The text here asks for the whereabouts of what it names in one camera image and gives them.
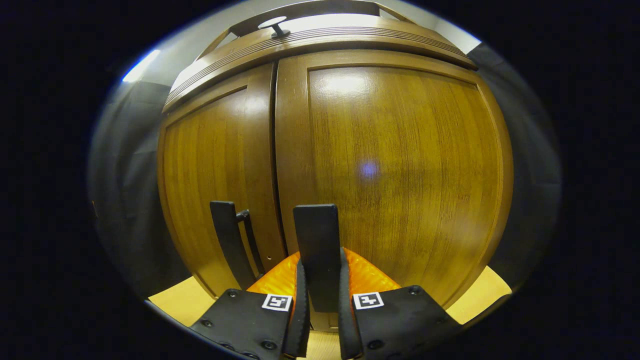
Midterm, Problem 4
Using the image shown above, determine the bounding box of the black door handle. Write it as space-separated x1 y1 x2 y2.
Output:
210 201 266 291
293 204 342 313

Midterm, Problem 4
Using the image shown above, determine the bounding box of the black round drawer knob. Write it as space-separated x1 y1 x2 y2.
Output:
257 16 291 39

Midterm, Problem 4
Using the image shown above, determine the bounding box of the wooden double-door shoe cabinet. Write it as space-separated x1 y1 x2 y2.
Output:
157 0 515 333

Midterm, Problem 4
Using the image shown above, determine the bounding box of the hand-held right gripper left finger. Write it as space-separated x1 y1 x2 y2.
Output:
189 251 312 360

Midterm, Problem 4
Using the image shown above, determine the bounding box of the grooved wooden drawer front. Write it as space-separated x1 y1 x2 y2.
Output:
162 17 478 113

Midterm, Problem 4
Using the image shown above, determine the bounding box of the wooden cabinet door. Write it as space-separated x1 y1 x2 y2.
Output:
157 62 288 298
275 49 515 331

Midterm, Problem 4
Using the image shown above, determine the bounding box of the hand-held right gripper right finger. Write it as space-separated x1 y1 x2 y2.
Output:
337 247 465 360

